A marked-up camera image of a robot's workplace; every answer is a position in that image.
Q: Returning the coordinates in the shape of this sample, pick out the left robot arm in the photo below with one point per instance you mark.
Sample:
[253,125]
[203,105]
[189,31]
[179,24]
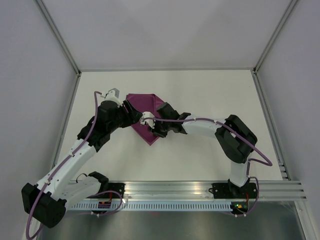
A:
[48,200]

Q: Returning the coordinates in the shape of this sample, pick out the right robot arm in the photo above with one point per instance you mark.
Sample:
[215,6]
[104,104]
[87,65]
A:
[234,137]

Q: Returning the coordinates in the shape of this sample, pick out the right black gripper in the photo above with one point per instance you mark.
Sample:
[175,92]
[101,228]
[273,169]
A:
[155,131]

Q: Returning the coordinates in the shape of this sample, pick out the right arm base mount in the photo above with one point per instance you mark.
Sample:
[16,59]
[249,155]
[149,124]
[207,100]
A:
[247,192]

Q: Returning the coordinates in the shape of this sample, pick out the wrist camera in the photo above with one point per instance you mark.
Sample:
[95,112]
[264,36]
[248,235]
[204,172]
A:
[148,119]
[112,95]

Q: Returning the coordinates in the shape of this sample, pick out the purple cloth napkin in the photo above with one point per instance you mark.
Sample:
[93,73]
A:
[147,104]

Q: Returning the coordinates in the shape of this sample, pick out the white slotted cable duct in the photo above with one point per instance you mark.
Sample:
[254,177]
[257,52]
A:
[157,206]

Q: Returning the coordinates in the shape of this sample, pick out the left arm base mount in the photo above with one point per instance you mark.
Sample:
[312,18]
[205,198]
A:
[111,198]

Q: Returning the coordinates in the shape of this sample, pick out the aluminium mounting rail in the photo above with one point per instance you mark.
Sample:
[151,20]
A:
[282,190]

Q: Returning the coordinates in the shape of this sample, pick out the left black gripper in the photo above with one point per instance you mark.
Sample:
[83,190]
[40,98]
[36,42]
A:
[133,117]

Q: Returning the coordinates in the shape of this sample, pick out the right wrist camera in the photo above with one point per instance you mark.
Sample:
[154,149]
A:
[148,119]

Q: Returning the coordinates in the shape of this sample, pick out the right aluminium frame post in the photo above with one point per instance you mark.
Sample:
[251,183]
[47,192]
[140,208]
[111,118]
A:
[275,34]

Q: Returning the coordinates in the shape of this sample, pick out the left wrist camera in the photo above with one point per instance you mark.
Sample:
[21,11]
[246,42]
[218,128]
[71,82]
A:
[112,95]

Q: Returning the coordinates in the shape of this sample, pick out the left aluminium frame post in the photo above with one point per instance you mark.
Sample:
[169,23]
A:
[57,35]

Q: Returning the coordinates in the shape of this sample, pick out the aluminium frame post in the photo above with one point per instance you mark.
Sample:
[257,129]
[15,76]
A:
[275,34]
[57,35]

